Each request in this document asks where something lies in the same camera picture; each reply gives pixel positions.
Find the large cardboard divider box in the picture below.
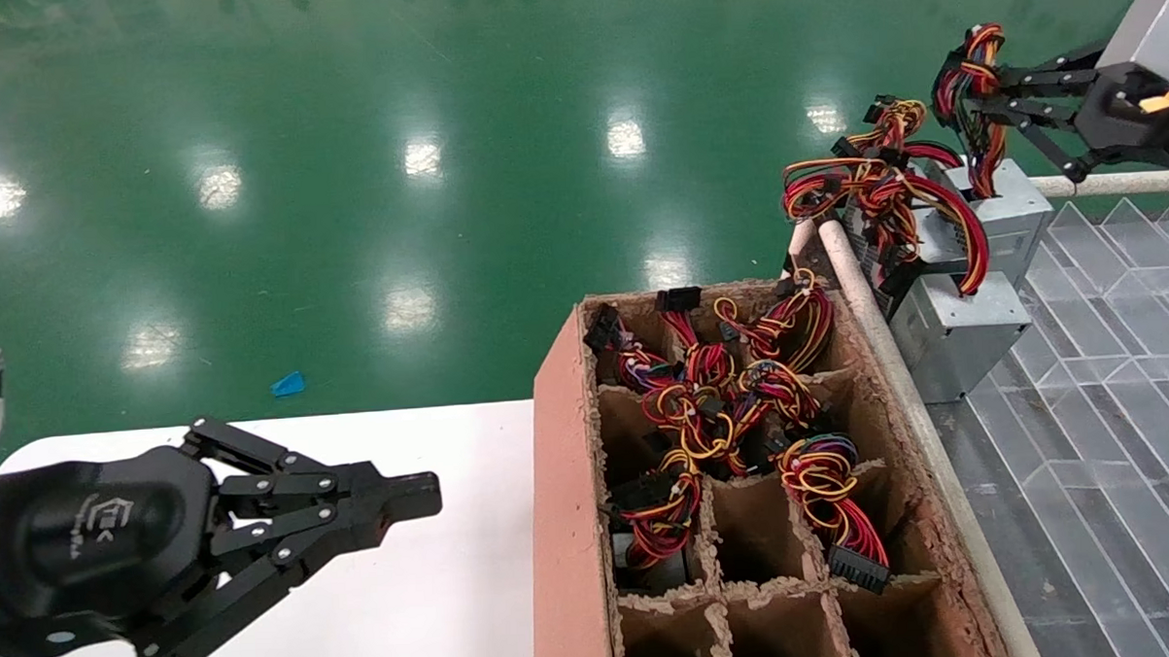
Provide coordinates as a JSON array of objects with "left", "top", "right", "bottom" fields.
[{"left": 520, "top": 270, "right": 1011, "bottom": 657}]

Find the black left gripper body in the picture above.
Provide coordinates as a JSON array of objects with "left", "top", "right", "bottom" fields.
[{"left": 0, "top": 443, "right": 237, "bottom": 657}]

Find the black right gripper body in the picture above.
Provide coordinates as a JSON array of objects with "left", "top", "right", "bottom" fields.
[{"left": 1071, "top": 63, "right": 1169, "bottom": 174}]

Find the beige cross pipe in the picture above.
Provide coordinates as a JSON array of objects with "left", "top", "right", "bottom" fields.
[{"left": 1031, "top": 169, "right": 1169, "bottom": 200}]

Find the short beige pipe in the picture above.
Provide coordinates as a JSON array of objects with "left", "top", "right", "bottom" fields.
[{"left": 779, "top": 209, "right": 819, "bottom": 282}]

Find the tangled red yellow wire harness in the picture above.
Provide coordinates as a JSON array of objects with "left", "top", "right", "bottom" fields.
[{"left": 778, "top": 90, "right": 993, "bottom": 303}]

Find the red wire harness black connector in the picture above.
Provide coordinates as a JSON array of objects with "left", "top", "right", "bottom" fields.
[
  {"left": 653, "top": 285, "right": 739, "bottom": 390},
  {"left": 581, "top": 301, "right": 680, "bottom": 396}
]

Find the perforated silver power supply case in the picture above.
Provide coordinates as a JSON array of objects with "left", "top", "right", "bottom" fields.
[{"left": 842, "top": 159, "right": 974, "bottom": 321}]

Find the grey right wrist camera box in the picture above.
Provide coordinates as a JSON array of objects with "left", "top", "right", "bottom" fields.
[{"left": 1093, "top": 0, "right": 1169, "bottom": 97}]

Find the purple yellow red wire harness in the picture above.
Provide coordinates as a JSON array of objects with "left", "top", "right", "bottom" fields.
[{"left": 775, "top": 432, "right": 892, "bottom": 598}]

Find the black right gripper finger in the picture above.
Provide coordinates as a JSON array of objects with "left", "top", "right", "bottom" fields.
[
  {"left": 998, "top": 43, "right": 1114, "bottom": 97},
  {"left": 965, "top": 93, "right": 1094, "bottom": 188}
]

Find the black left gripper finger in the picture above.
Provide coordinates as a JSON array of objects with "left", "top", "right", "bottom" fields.
[
  {"left": 181, "top": 409, "right": 443, "bottom": 533},
  {"left": 127, "top": 515, "right": 395, "bottom": 657}
]

